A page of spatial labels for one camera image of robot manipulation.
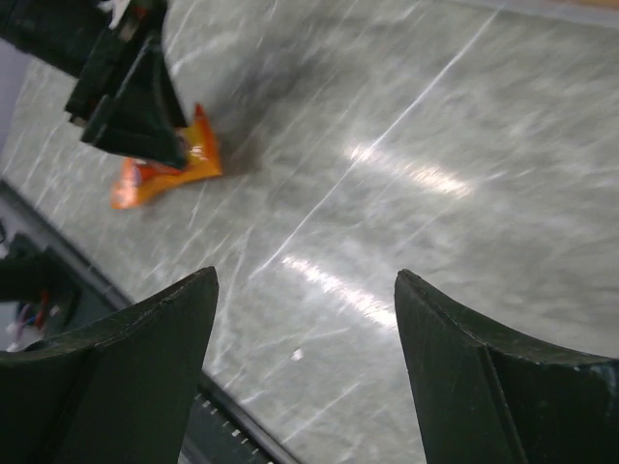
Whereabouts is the orange razor bag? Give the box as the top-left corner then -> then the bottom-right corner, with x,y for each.
109,101 -> 223,211

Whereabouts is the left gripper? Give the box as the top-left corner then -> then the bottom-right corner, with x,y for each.
1,1 -> 188,168

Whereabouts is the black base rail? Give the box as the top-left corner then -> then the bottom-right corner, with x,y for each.
1,184 -> 294,463

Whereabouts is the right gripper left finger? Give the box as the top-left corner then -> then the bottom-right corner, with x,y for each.
1,267 -> 219,463

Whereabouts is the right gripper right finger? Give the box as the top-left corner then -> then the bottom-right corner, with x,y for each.
395,270 -> 618,463

